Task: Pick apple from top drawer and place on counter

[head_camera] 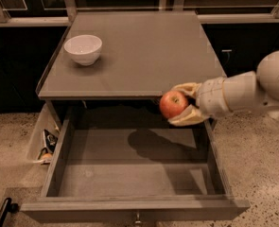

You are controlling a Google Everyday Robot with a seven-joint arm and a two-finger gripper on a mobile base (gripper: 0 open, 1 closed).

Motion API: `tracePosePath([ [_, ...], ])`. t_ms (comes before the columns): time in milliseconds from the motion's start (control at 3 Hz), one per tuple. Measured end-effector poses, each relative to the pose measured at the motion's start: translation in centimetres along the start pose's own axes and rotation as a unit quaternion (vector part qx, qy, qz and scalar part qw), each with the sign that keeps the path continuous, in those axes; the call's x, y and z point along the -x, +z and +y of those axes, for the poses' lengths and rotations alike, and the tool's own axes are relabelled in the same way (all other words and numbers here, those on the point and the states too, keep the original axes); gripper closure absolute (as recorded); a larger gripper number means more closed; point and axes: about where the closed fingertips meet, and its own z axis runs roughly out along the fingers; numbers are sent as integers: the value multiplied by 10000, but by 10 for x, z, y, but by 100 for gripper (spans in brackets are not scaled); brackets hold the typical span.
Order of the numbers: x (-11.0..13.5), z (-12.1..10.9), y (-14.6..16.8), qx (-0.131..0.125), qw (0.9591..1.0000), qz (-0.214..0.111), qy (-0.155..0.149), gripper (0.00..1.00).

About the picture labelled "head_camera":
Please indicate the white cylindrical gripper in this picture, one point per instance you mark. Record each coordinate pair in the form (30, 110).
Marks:
(211, 97)

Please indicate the red apple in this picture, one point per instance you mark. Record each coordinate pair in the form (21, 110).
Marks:
(172, 104)

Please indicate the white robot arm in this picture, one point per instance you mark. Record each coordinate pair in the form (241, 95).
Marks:
(254, 91)

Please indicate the grey cabinet with counter top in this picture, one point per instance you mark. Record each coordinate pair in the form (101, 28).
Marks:
(144, 54)

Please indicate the open grey top drawer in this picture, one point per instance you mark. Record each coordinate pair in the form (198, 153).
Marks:
(111, 163)

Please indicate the metal drawer knob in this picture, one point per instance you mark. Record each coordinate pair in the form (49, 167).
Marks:
(138, 222)

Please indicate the white ceramic bowl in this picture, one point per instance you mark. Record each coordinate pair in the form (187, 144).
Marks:
(83, 49)

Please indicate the snack packet in bin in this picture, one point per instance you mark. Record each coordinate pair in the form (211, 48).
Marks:
(50, 141)

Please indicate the small orange fruit in bin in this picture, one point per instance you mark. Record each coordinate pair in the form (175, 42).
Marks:
(46, 156)

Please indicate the black handle bar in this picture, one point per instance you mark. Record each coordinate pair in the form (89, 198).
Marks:
(8, 206)

